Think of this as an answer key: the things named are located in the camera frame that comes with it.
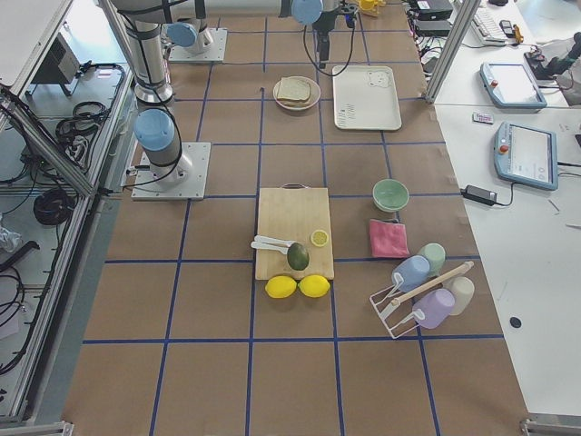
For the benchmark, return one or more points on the white wire cup rack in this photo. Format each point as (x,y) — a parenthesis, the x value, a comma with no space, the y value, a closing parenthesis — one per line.
(394,309)

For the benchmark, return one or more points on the yellow lemon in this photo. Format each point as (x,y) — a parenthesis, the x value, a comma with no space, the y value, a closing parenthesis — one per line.
(280,287)
(314,286)

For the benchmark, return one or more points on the green avocado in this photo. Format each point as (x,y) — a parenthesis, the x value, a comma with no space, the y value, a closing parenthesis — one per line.
(298,257)

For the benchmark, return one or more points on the far teach pendant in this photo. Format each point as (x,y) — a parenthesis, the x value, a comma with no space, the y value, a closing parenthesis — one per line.
(511,86)

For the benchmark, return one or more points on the white plastic fork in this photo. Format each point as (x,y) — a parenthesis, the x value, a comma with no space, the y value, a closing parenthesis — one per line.
(273,241)

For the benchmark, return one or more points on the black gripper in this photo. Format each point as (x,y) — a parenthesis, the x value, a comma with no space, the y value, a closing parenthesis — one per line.
(322,28)

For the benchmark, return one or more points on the blue cup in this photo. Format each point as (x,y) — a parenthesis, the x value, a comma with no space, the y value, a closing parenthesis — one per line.
(410,274)

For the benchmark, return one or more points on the yellow lemon left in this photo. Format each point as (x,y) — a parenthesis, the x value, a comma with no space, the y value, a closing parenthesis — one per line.
(280,287)

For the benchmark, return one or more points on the beige cup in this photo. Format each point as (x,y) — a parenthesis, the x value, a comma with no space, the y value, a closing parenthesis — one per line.
(462,288)

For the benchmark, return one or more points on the lemon slice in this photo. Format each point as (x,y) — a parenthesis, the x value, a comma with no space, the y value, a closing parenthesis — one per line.
(319,238)

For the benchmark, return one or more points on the aluminium frame post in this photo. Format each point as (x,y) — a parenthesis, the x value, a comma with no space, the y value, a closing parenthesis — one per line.
(459,29)

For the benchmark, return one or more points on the white round plate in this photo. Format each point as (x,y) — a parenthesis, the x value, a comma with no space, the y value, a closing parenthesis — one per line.
(314,97)

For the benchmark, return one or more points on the wooden cutting board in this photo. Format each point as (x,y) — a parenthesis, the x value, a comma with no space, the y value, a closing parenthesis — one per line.
(293,215)

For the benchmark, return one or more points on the white plastic spoon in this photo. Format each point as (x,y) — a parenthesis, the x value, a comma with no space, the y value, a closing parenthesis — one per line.
(270,247)

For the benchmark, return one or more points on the teach pendant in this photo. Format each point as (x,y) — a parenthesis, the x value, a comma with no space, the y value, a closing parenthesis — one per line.
(526,155)
(511,86)

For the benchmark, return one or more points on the pink cloth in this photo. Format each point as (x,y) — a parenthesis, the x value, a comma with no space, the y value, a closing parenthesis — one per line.
(388,240)

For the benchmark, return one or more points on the near teach pendant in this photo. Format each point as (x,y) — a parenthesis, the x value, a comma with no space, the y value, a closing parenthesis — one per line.
(526,155)

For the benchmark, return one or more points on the wooden cup rack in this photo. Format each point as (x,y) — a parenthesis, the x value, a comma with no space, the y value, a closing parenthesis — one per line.
(375,12)

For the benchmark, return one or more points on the purple cup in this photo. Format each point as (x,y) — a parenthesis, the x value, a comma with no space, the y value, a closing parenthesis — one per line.
(432,309)

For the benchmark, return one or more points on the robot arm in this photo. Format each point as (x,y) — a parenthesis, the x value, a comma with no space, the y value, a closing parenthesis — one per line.
(144,21)
(191,35)

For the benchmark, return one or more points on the yellow lemon right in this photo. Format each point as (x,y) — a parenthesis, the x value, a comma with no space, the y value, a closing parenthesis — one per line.
(314,286)

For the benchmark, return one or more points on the white bear tray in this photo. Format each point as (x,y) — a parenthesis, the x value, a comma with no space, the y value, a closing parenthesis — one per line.
(365,98)

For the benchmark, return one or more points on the black power adapter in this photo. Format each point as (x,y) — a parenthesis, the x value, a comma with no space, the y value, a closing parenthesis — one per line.
(479,195)

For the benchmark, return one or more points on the green bowl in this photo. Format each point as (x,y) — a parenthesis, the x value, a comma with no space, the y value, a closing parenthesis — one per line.
(390,195)

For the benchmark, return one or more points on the yellow cup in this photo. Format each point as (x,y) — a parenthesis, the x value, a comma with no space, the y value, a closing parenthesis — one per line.
(366,4)

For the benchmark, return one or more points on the green cup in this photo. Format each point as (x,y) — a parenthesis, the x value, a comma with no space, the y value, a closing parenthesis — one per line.
(435,254)

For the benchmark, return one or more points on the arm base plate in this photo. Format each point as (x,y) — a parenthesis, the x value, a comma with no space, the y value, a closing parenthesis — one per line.
(215,54)
(186,181)

